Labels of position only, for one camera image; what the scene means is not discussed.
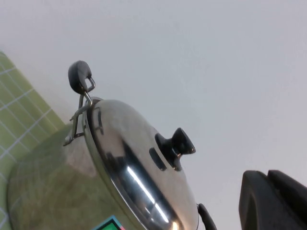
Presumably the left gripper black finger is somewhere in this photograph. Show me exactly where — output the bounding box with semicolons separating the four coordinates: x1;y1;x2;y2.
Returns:
239;169;307;230

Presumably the stainless steel pot lid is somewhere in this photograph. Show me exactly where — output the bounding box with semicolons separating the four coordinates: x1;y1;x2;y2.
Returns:
86;97;200;230

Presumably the green grid mat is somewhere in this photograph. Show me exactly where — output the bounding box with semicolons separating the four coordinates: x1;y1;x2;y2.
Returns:
0;50;67;230

